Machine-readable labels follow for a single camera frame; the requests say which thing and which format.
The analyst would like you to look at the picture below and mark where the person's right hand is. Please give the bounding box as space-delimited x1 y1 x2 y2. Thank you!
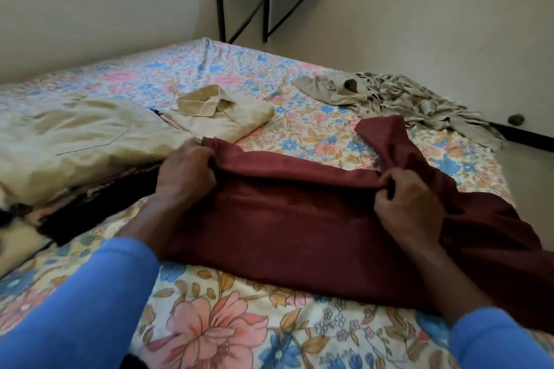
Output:
373 167 446 246

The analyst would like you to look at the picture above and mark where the dark patterned folded cloth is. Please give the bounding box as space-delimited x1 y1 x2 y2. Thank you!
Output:
0 159 165 247

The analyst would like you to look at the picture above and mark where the floral bed sheet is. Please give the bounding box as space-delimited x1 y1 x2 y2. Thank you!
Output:
0 38 554 369

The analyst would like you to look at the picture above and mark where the folded beige collared shirt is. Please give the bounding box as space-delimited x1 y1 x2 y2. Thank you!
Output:
164 84 276 144

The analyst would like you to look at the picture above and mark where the maroon cloth garment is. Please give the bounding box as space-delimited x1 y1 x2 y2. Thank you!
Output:
166 115 554 332

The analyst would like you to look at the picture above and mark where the large beige folded garment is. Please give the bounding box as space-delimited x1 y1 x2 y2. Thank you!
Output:
0 94 193 209

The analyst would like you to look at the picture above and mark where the wooden wall shelf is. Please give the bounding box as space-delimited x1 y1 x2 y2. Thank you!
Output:
206 0 330 44

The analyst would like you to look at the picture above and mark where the crumpled grey khaki garment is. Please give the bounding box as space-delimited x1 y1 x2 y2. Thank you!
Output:
293 71 507 151

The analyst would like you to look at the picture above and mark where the person's right forearm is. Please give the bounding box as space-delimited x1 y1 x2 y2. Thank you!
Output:
396 232 554 369

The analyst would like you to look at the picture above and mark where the person's left forearm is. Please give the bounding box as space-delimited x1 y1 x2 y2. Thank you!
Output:
0 191 195 369

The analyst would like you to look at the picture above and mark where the person's left hand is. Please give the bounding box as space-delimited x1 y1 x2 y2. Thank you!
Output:
154 138 217 209

